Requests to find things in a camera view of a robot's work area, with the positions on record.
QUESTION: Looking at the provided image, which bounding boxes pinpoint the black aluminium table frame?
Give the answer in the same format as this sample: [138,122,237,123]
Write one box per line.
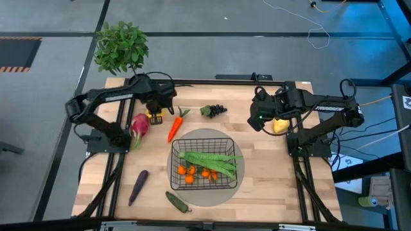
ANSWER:
[72,78,344,225]

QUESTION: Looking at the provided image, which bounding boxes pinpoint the black equipment cart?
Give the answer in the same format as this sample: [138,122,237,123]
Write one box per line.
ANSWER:
[390,82,411,231]

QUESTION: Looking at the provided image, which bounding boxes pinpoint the dark green cucumber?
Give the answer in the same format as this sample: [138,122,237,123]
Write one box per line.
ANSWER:
[165,191,193,214]

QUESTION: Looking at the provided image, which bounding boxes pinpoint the black metal beam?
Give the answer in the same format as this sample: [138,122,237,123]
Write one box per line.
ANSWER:
[332,150,411,184]

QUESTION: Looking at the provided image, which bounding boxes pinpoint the orange tangerine bunch with leaves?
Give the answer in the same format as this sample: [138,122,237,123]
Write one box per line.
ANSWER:
[177,164,219,185]

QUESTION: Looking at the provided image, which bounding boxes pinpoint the yellow extension cable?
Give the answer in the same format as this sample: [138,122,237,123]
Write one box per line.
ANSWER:
[358,94,393,107]

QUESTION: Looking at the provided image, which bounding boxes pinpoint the black metal table frame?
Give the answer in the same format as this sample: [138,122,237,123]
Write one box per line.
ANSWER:
[348,0,411,87]

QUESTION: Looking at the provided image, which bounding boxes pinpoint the white printed paper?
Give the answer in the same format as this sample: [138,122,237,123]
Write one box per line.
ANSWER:
[337,153,363,195]

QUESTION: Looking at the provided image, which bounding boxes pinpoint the yellow bell pepper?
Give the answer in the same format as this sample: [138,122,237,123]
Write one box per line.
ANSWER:
[144,108,167,119]

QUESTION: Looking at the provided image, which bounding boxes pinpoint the green roll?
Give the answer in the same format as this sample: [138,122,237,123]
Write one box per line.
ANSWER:
[358,196,380,208]

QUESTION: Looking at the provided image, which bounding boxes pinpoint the round grey woven placemat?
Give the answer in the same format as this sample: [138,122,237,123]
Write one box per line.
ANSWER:
[166,128,245,208]

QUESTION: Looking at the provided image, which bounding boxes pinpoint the dark grape bunch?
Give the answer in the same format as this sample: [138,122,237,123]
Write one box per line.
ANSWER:
[200,104,228,119]

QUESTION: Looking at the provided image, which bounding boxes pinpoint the green potted plant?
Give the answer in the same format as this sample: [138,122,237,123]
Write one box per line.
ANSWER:
[93,21,150,81]

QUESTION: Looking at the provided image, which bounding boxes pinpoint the black hazard-striped floor mat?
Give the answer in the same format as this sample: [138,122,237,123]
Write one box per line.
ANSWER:
[0,36,43,73]

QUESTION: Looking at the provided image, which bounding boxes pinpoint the black power cable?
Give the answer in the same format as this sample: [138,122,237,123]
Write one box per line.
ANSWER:
[78,153,97,185]

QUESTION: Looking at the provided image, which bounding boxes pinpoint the yellow cable with black plug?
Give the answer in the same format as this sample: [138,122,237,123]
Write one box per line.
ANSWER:
[309,0,347,14]

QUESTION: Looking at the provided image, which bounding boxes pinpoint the white floor cable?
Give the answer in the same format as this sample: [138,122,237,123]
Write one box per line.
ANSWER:
[261,0,331,51]

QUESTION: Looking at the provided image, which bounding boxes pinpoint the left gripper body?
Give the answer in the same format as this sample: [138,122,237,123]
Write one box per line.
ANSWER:
[141,78,178,114]

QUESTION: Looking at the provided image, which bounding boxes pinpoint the black bar at table edge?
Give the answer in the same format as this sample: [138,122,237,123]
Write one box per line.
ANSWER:
[214,73,274,81]

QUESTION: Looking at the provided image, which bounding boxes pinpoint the pink dragon fruit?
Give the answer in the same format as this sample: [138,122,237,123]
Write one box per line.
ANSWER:
[129,112,151,151]

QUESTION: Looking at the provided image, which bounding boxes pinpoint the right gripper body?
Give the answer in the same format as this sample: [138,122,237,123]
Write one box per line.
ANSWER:
[246,85,284,133]

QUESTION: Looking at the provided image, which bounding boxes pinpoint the orange carrot with green top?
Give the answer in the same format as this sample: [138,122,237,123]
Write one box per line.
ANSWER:
[167,106,191,144]

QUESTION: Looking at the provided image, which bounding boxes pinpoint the black wire basket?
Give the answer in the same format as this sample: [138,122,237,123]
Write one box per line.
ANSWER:
[169,137,239,191]

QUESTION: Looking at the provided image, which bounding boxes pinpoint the purple eggplant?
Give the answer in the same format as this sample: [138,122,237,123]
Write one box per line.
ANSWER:
[128,169,150,207]

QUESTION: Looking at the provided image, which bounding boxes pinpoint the grey stand foot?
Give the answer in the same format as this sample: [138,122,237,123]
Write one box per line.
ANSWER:
[0,140,25,155]

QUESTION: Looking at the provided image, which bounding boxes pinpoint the beige cardboard piece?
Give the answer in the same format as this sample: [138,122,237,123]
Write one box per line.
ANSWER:
[368,175,394,209]

